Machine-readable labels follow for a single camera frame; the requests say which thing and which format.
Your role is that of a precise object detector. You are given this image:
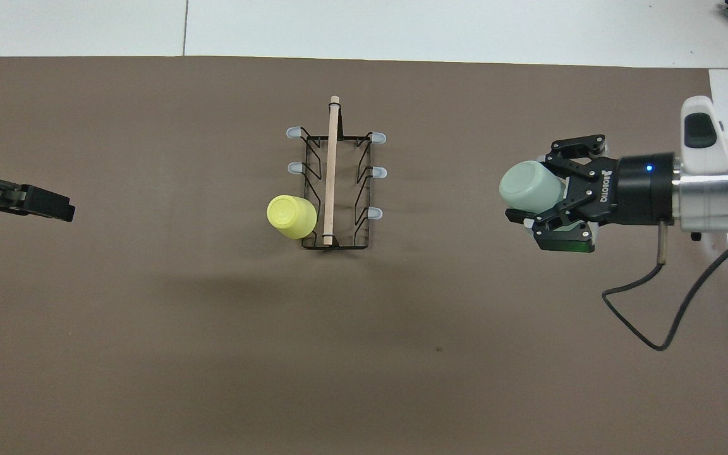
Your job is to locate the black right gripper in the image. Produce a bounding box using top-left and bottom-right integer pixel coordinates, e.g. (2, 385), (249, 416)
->
(505, 134), (678, 253)

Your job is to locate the green plastic cup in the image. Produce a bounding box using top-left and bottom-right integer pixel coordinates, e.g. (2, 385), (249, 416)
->
(499, 161), (568, 213)

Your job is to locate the yellow plastic cup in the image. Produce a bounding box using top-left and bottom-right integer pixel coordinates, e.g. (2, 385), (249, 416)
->
(267, 195), (319, 240)

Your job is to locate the brown table mat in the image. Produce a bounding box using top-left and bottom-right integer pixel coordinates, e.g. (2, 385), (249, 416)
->
(0, 56), (728, 455)

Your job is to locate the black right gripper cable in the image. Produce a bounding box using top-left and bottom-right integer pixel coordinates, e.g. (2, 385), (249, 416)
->
(602, 221), (728, 351)

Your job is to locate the black wire cup rack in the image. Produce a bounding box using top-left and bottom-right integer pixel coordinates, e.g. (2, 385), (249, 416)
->
(286, 95), (387, 251)

